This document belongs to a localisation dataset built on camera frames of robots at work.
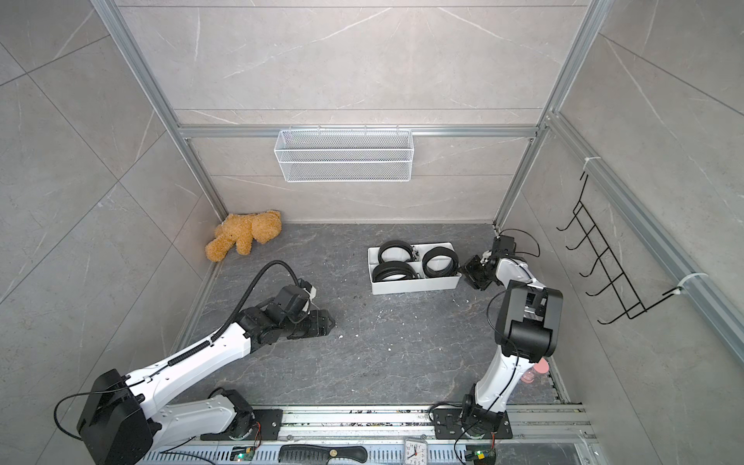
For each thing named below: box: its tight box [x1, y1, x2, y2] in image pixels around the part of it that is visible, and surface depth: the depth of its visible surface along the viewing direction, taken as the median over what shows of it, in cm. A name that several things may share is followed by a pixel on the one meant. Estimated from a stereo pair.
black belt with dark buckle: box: [372, 260, 421, 283], surface depth 95 cm
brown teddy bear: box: [205, 210, 282, 263], surface depth 109 cm
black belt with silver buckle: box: [377, 239, 420, 264], surface depth 103 cm
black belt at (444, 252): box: [421, 247, 459, 278], surface depth 97 cm
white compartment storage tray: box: [367, 242, 463, 295], surface depth 98 cm
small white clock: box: [403, 434, 429, 465], surface depth 70 cm
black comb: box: [278, 444, 369, 465], surface depth 71 cm
